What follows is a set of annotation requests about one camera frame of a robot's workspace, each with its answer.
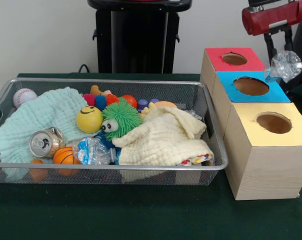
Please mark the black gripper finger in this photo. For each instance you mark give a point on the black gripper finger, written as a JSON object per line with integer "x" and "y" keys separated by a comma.
{"x": 288, "y": 40}
{"x": 270, "y": 45}

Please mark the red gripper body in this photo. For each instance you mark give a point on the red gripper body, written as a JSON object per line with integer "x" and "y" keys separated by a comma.
{"x": 271, "y": 20}

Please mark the crushed clear plastic bottle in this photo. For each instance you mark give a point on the crushed clear plastic bottle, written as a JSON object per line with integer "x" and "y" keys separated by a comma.
{"x": 93, "y": 150}
{"x": 287, "y": 66}

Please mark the wooden box with three holes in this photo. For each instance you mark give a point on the wooden box with three holes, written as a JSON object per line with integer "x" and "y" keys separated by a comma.
{"x": 266, "y": 170}

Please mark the cream yellow waffle cloth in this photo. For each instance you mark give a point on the cream yellow waffle cloth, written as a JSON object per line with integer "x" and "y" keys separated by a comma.
{"x": 161, "y": 140}

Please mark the red orange ball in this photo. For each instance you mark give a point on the red orange ball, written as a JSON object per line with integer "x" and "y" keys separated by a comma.
{"x": 129, "y": 101}

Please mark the green spiky toy with eyes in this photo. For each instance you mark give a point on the green spiky toy with eyes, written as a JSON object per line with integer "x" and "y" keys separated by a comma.
{"x": 123, "y": 115}

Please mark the colourful spiky caterpillar toy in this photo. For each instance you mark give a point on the colourful spiky caterpillar toy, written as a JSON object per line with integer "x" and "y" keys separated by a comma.
{"x": 101, "y": 100}

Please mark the yellow smiley ball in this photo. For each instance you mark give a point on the yellow smiley ball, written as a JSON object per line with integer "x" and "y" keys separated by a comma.
{"x": 89, "y": 121}

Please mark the dark green table cloth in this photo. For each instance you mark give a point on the dark green table cloth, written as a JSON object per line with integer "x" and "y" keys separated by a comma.
{"x": 141, "y": 215}

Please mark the orange toy basketball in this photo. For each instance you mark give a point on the orange toy basketball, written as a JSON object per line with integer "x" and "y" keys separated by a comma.
{"x": 64, "y": 156}

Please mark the mint green waffle cloth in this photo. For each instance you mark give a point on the mint green waffle cloth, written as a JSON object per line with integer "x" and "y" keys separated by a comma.
{"x": 41, "y": 112}

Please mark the crushed silver can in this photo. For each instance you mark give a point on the crushed silver can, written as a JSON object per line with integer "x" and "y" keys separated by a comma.
{"x": 41, "y": 145}

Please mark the white baseball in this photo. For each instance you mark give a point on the white baseball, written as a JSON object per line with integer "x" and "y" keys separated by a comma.
{"x": 24, "y": 97}

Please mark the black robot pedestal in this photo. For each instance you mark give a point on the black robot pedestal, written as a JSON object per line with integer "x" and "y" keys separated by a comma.
{"x": 138, "y": 37}

